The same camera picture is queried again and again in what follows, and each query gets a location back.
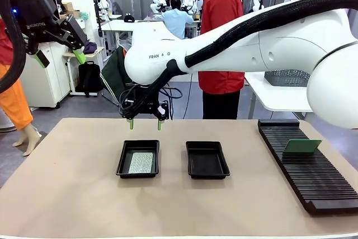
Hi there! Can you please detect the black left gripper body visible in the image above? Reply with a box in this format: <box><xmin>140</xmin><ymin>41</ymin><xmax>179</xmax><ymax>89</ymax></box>
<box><xmin>10</xmin><ymin>0</ymin><xmax>62</xmax><ymax>46</ymax></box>

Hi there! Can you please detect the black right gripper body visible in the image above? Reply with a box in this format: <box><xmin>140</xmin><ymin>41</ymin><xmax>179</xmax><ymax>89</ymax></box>
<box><xmin>120</xmin><ymin>101</ymin><xmax>170</xmax><ymax>121</ymax></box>

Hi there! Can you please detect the black rectangular ESD tray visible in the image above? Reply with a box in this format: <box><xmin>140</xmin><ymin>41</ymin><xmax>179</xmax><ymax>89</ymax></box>
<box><xmin>116</xmin><ymin>139</ymin><xmax>161</xmax><ymax>180</ymax></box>
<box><xmin>185</xmin><ymin>140</ymin><xmax>230</xmax><ymax>180</ymax></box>

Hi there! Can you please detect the green perforated circuit board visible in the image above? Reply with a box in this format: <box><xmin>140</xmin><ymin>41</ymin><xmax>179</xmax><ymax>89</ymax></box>
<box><xmin>128</xmin><ymin>152</ymin><xmax>155</xmax><ymax>174</ymax></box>
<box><xmin>282</xmin><ymin>139</ymin><xmax>323</xmax><ymax>154</ymax></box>

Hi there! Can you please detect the purple cloth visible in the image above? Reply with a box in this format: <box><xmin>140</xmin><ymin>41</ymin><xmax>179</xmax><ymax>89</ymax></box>
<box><xmin>83</xmin><ymin>40</ymin><xmax>98</xmax><ymax>54</ymax></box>

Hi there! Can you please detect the white cabinet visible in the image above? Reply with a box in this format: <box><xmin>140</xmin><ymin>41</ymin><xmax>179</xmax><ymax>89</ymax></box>
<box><xmin>20</xmin><ymin>41</ymin><xmax>71</xmax><ymax>109</ymax></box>

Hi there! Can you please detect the small white desk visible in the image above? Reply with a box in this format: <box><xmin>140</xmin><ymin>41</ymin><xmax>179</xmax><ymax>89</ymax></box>
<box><xmin>63</xmin><ymin>45</ymin><xmax>106</xmax><ymax>96</ymax></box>

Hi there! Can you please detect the dark green jacket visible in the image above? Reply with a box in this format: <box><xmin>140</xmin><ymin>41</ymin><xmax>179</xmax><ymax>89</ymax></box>
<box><xmin>100</xmin><ymin>45</ymin><xmax>136</xmax><ymax>109</ymax></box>

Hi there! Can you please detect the black backpack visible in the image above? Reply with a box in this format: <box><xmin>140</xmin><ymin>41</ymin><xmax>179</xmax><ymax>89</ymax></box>
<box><xmin>77</xmin><ymin>61</ymin><xmax>103</xmax><ymax>98</ymax></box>

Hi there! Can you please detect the white work table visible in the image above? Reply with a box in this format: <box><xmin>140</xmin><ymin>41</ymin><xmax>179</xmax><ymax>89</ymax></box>
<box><xmin>100</xmin><ymin>20</ymin><xmax>166</xmax><ymax>47</ymax></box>

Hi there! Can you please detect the mannequin with orange trousers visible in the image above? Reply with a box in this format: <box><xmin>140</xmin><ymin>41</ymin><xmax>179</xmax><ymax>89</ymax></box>
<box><xmin>0</xmin><ymin>17</ymin><xmax>42</xmax><ymax>157</ymax></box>

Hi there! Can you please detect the grey work desk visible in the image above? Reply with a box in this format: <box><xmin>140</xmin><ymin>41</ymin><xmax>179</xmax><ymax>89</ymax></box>
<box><xmin>144</xmin><ymin>16</ymin><xmax>202</xmax><ymax>40</ymax></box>

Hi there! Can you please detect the seated person light blue shirt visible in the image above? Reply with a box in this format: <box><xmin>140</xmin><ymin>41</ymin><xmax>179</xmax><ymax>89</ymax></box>
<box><xmin>156</xmin><ymin>0</ymin><xmax>195</xmax><ymax>40</ymax></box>

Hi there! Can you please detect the person in red jacket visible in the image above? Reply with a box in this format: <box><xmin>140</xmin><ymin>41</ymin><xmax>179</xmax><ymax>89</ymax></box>
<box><xmin>195</xmin><ymin>0</ymin><xmax>254</xmax><ymax>120</ymax></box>

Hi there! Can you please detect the grey plastic lattice basket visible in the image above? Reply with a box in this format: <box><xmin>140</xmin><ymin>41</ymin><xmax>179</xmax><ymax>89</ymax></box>
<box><xmin>264</xmin><ymin>69</ymin><xmax>312</xmax><ymax>87</ymax></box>

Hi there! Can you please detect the black slotted board rack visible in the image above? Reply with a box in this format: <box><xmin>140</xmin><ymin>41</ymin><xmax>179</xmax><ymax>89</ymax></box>
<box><xmin>257</xmin><ymin>118</ymin><xmax>358</xmax><ymax>217</ymax></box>

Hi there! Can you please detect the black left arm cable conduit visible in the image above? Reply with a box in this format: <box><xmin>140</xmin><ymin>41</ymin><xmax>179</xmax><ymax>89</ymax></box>
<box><xmin>0</xmin><ymin>0</ymin><xmax>28</xmax><ymax>94</ymax></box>

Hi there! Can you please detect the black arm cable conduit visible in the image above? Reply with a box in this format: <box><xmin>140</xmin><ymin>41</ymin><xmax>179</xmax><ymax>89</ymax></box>
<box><xmin>120</xmin><ymin>0</ymin><xmax>354</xmax><ymax>119</ymax></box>
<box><xmin>0</xmin><ymin>0</ymin><xmax>28</xmax><ymax>94</ymax></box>

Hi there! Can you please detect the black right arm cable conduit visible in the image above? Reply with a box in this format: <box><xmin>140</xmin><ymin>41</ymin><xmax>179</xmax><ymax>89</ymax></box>
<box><xmin>120</xmin><ymin>0</ymin><xmax>354</xmax><ymax>119</ymax></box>

